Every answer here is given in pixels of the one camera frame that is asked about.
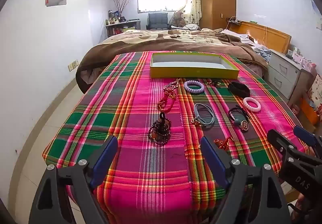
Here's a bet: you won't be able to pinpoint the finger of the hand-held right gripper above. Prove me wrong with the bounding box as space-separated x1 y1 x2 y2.
267 129 298 162
294 125 322 160

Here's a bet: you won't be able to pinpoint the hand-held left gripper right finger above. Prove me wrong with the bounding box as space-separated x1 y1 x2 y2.
200 136 292 224

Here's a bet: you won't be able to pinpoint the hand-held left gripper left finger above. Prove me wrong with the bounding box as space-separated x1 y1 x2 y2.
29 136 119 224

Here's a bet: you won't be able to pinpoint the orange-red knotted bracelet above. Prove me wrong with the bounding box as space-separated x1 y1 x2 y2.
214 137 233 150

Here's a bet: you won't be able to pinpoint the black hair tie round charm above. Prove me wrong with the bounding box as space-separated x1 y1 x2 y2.
228 105 251 133

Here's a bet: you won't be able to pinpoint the white spiral hair tie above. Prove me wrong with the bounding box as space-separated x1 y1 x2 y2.
243 97 261 112

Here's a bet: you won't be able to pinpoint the blue-grey hair ties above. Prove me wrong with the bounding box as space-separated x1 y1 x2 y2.
193 103 215 129

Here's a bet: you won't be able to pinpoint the dark bead bracelet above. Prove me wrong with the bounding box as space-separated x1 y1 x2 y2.
148 112 173 145

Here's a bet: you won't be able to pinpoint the black wristband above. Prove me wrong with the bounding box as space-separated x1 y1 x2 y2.
228 82 251 98

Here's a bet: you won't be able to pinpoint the purple spiral hair tie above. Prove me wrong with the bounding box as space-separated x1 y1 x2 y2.
184 80 204 93

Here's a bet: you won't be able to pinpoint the red cord bracelet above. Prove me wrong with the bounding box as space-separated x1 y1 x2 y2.
157 88 176 114

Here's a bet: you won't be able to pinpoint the rose gold chain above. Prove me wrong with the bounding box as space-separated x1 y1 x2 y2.
163 79 180 91

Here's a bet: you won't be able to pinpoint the yellow-green shallow box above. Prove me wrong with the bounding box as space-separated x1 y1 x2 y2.
150 52 239 79

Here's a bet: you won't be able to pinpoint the orange box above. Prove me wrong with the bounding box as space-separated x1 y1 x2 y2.
299 98 320 124

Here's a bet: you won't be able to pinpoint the pink green plaid cloth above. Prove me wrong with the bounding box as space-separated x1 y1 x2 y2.
42 50 312 224

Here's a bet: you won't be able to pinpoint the grey drawer cabinet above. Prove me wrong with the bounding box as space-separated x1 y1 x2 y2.
267 49 309 100

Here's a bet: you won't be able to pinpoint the small gold dark hair clip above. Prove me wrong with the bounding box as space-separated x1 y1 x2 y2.
206 79 223 88

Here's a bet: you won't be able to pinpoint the blue-grey clothes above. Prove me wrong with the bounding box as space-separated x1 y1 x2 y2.
254 47 272 61

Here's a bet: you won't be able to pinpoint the wooden headboard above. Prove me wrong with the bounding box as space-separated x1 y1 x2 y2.
230 20 292 53

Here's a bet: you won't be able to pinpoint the white pillow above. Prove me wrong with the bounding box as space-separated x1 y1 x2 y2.
221 29 254 45

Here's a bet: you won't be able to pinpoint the bed with brown blanket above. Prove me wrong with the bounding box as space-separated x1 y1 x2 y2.
76 27 268 94

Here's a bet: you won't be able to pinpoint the cluttered white desk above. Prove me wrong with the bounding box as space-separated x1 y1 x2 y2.
106 19 141 37

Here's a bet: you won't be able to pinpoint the brown teddy bear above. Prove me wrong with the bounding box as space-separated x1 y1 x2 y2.
172 11 186 28

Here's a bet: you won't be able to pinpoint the dark grey chair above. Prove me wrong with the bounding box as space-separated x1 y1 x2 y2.
146 12 168 30

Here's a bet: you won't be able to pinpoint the vase of dry branches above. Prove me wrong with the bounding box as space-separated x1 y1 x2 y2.
113 0 132 17

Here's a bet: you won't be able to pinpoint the window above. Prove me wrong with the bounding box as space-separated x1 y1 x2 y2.
137 0 184 13

